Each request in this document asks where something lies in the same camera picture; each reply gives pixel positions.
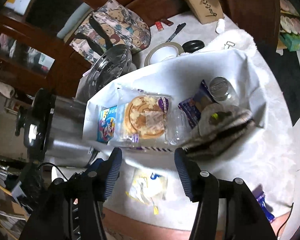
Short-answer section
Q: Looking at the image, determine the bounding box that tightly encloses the yellow bun packet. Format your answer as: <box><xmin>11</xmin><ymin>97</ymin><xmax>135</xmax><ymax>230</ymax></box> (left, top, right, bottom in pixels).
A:
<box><xmin>126</xmin><ymin>168</ymin><xmax>168</xmax><ymax>215</ymax></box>

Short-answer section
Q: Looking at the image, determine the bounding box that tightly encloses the purple pastry packet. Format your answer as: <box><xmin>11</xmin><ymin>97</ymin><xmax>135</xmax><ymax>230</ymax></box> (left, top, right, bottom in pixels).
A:
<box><xmin>108</xmin><ymin>87</ymin><xmax>172</xmax><ymax>152</ymax></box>

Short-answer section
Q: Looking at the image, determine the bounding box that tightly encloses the clear ribbed plastic jar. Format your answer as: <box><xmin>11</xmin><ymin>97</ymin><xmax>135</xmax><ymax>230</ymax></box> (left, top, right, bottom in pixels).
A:
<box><xmin>209</xmin><ymin>76</ymin><xmax>239</xmax><ymax>106</ymax></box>

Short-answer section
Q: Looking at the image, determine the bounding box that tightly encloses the blue purple small packet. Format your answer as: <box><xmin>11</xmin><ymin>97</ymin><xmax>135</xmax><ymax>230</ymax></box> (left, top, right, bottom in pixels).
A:
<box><xmin>256</xmin><ymin>191</ymin><xmax>275</xmax><ymax>223</ymax></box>

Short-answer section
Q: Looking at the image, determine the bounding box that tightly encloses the stainless steel cooker pot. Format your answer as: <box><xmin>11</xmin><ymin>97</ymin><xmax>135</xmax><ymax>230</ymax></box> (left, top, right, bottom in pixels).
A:
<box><xmin>15</xmin><ymin>88</ymin><xmax>98</xmax><ymax>167</ymax></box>

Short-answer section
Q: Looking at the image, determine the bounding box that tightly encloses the blue cartoon bandage box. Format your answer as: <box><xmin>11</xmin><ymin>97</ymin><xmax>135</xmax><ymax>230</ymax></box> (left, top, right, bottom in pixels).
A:
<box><xmin>97</xmin><ymin>106</ymin><xmax>117</xmax><ymax>143</ymax></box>

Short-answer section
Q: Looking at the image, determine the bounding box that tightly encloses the clear plastic packet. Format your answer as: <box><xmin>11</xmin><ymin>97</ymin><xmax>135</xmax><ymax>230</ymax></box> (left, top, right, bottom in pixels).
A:
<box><xmin>167</xmin><ymin>108</ymin><xmax>192</xmax><ymax>146</ymax></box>

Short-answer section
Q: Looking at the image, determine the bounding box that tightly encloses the blue snack packet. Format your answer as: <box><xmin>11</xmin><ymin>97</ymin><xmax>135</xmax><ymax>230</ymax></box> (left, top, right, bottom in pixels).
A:
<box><xmin>178</xmin><ymin>80</ymin><xmax>216</xmax><ymax>128</ymax></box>

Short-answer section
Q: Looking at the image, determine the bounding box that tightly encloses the white fabric storage bin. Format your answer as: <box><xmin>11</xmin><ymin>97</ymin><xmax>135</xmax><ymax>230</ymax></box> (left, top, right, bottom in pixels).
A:
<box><xmin>83</xmin><ymin>49</ymin><xmax>268</xmax><ymax>151</ymax></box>

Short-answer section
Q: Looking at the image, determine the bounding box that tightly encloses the beige tape roll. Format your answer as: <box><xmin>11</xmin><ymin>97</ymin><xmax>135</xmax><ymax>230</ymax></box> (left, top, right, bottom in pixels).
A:
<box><xmin>144</xmin><ymin>42</ymin><xmax>184</xmax><ymax>66</ymax></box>

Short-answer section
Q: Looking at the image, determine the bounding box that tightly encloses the black oval case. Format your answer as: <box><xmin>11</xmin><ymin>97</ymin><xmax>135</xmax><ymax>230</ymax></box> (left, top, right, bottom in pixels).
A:
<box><xmin>182</xmin><ymin>40</ymin><xmax>205</xmax><ymax>53</ymax></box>

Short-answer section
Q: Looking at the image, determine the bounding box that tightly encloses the white fluffy towel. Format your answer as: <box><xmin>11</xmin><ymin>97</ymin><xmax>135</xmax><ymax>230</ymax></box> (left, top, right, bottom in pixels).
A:
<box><xmin>204</xmin><ymin>29</ymin><xmax>257</xmax><ymax>56</ymax></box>

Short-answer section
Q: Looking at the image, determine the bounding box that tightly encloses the small white bottle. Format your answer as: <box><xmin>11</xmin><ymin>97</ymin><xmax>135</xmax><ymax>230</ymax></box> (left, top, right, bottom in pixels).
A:
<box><xmin>216</xmin><ymin>18</ymin><xmax>225</xmax><ymax>34</ymax></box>

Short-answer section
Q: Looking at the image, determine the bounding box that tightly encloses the black marker pen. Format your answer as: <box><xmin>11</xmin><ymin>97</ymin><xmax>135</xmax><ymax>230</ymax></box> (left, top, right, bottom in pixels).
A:
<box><xmin>166</xmin><ymin>23</ymin><xmax>186</xmax><ymax>42</ymax></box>

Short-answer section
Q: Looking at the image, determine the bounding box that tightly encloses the winnie the pooh tote bag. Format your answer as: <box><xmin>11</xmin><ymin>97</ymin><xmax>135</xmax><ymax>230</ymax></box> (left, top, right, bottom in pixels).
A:
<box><xmin>70</xmin><ymin>0</ymin><xmax>151</xmax><ymax>63</ymax></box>

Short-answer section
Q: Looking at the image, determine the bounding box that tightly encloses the dark red lighter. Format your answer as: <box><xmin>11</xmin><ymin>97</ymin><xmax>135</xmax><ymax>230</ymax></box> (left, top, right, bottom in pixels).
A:
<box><xmin>160</xmin><ymin>18</ymin><xmax>174</xmax><ymax>27</ymax></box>

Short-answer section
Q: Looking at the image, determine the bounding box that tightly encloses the black power cable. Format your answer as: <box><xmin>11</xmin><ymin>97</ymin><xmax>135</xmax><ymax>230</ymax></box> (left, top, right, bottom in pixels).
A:
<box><xmin>37</xmin><ymin>162</ymin><xmax>69</xmax><ymax>182</ymax></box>

